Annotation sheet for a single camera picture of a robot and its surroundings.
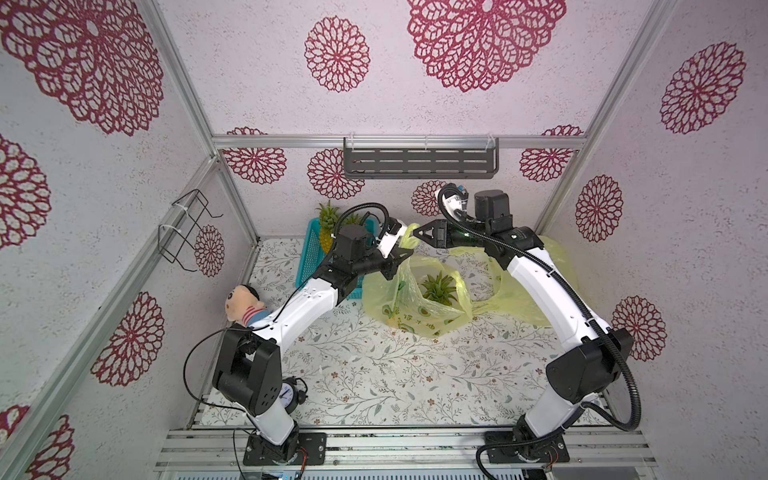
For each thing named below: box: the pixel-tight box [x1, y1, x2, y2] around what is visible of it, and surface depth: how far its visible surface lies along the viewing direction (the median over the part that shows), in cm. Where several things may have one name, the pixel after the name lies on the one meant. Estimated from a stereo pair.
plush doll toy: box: [225, 284, 271, 327], surface depth 94 cm
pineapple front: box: [417, 270, 458, 307], surface depth 85 cm
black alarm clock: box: [279, 376, 308, 414], surface depth 82 cm
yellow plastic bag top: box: [362, 223, 481, 337], surface depth 81 cm
